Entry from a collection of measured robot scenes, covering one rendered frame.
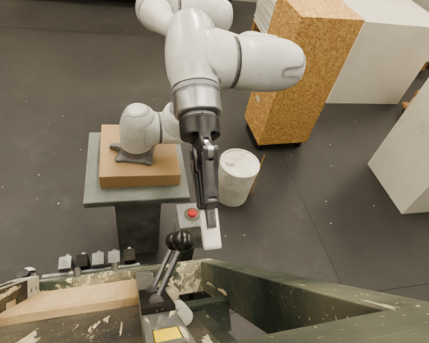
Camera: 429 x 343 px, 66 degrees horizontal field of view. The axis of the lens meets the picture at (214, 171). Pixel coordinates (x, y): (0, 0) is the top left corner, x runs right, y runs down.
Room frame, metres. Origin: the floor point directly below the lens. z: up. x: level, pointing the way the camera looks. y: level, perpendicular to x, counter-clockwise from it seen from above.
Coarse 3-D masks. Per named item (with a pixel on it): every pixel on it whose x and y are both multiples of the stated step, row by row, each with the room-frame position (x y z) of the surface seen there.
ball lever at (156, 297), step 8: (176, 232) 0.30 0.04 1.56; (184, 232) 0.30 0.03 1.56; (176, 240) 0.28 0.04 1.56; (184, 240) 0.28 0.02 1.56; (192, 240) 0.29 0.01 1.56; (176, 248) 0.27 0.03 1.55; (184, 248) 0.27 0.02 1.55; (176, 256) 0.27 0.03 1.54; (168, 272) 0.24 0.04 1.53; (168, 280) 0.23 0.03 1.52; (160, 288) 0.22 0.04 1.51; (152, 296) 0.20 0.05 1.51; (160, 296) 0.20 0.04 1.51
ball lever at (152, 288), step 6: (168, 234) 0.35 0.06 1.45; (168, 240) 0.34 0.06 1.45; (168, 246) 0.33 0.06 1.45; (168, 252) 0.32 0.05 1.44; (168, 258) 0.32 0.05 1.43; (162, 264) 0.30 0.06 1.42; (162, 270) 0.29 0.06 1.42; (156, 276) 0.28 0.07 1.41; (156, 282) 0.27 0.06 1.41; (150, 288) 0.26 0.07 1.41; (156, 288) 0.26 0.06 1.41
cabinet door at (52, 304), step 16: (80, 288) 0.40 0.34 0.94; (96, 288) 0.40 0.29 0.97; (112, 288) 0.39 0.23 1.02; (128, 288) 0.38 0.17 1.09; (32, 304) 0.26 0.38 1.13; (48, 304) 0.27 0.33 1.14; (64, 304) 0.26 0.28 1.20; (80, 304) 0.26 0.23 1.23; (96, 304) 0.26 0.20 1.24; (112, 304) 0.27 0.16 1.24; (128, 304) 0.28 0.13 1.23; (0, 320) 0.19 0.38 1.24; (16, 320) 0.19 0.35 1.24; (32, 320) 0.20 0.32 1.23
